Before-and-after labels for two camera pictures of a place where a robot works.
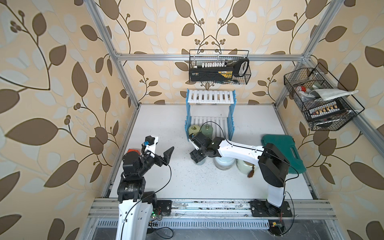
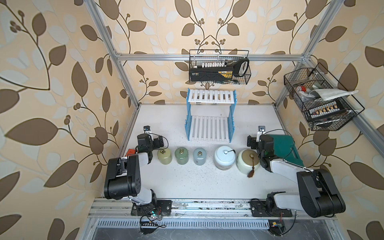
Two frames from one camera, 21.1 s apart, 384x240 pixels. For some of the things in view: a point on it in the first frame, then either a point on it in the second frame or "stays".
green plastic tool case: [286, 145] stays
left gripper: [166, 159] to [159, 144]
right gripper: [194, 155] to [252, 140]
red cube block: [130, 150] stays
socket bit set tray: [330, 109] stays
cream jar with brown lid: [246, 167] stays
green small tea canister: [207, 130] to [181, 154]
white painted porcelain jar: [224, 163] stays
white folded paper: [328, 94] stays
